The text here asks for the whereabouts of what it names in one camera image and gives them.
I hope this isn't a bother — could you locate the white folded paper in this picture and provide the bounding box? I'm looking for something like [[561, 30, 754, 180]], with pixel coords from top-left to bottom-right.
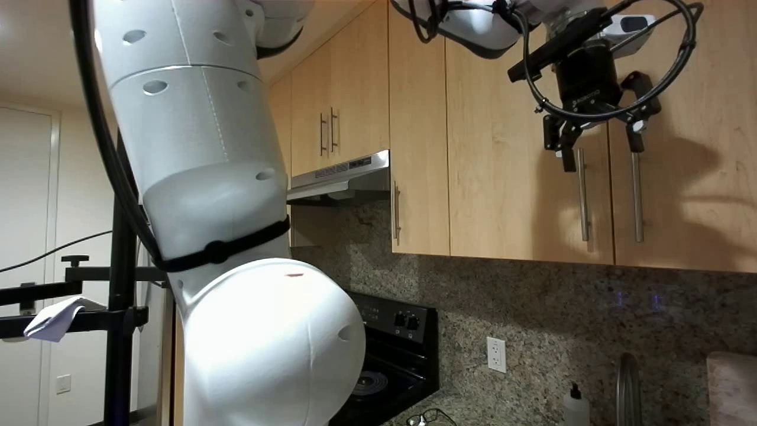
[[22, 295, 108, 345]]

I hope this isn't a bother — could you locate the thin black wall cable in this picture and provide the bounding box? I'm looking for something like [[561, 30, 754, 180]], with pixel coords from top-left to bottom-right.
[[0, 227, 117, 276]]

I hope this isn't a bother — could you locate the wooden double door cabinet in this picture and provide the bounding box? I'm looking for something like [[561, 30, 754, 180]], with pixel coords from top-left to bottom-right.
[[286, 14, 392, 180]]

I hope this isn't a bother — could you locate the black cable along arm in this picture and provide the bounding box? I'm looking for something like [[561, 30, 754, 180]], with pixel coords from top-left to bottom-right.
[[390, 0, 476, 44]]

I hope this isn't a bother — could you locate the wooden cabinet door white inside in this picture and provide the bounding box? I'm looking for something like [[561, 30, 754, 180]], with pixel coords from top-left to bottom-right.
[[608, 0, 757, 275]]

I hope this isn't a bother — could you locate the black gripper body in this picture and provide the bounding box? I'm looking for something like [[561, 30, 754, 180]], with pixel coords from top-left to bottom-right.
[[554, 40, 626, 122]]

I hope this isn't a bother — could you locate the stainless steel range hood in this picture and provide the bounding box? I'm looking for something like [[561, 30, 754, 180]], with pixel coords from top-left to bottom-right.
[[283, 148, 392, 208]]

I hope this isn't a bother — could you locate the light wooden cutting board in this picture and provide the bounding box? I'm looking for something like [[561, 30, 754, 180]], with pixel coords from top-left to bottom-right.
[[705, 347, 757, 426]]

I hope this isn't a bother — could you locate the glass pan lid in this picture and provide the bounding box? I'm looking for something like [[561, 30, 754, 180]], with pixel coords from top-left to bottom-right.
[[403, 405, 461, 426]]

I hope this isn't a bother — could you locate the white wall outlet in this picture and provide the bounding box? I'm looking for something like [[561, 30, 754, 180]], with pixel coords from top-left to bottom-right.
[[485, 334, 508, 374]]

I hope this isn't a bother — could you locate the black looped gripper cable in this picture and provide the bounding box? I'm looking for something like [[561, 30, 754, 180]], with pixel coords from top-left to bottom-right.
[[518, 0, 705, 125]]

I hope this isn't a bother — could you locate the black kitchen stove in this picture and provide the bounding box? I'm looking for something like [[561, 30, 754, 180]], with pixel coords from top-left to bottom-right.
[[330, 292, 443, 426]]

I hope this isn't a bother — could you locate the narrow wooden cabinet door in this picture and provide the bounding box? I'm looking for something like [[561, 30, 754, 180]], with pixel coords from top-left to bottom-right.
[[388, 0, 453, 259]]

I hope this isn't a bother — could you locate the black metal camera stand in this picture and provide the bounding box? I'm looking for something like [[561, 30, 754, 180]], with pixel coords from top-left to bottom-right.
[[0, 138, 171, 426]]

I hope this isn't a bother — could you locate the grey wrist camera black mount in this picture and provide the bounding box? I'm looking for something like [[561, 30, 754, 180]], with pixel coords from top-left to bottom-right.
[[507, 4, 658, 85]]

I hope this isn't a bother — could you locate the clear soap dispenser black pump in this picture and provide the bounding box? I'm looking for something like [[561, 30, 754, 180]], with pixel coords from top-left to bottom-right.
[[561, 380, 593, 426]]

